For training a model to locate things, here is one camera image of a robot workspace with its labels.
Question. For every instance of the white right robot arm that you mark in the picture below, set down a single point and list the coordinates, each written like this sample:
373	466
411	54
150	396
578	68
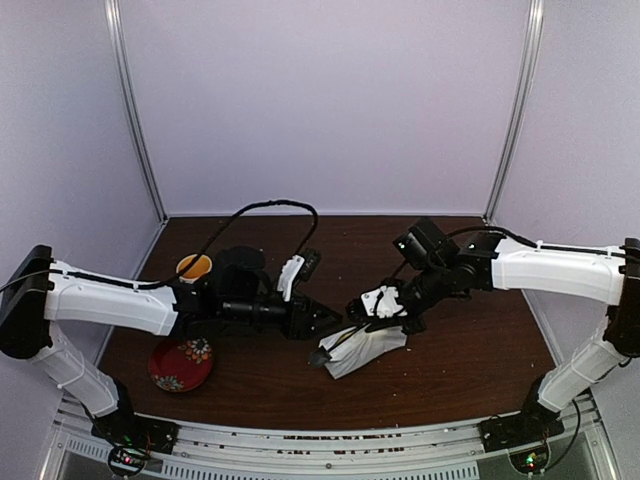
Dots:
495	258

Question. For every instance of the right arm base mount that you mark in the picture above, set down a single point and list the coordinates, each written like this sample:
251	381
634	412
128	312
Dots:
507	432

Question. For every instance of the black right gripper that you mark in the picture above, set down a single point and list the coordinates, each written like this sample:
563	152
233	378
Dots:
413	327

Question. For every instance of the red floral plate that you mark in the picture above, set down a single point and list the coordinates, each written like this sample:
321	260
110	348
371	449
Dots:
180	366

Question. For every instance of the aluminium frame post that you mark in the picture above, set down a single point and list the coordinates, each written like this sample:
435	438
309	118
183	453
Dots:
527	69
116	32

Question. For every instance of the floral mug yellow inside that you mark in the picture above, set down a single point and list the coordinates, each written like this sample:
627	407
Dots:
193	267

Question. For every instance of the left aluminium frame post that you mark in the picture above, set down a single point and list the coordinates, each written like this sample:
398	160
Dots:
116	32

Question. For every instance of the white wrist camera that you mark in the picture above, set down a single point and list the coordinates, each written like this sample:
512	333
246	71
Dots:
299	268
378	304

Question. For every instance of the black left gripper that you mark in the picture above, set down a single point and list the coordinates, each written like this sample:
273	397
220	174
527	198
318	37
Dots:
299	323

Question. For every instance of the aluminium front rail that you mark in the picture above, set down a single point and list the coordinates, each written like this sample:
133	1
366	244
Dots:
440	451

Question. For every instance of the right aluminium frame post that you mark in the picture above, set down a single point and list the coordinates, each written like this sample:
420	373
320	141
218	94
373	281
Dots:
527	69

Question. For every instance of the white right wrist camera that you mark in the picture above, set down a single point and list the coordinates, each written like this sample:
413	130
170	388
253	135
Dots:
378	304

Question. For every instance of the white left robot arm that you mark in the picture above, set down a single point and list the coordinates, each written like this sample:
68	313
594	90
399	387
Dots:
235	292

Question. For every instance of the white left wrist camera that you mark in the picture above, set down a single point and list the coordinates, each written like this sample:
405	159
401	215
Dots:
299	268

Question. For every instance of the white drawstring pouch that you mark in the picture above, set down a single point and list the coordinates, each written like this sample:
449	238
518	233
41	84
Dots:
347	350

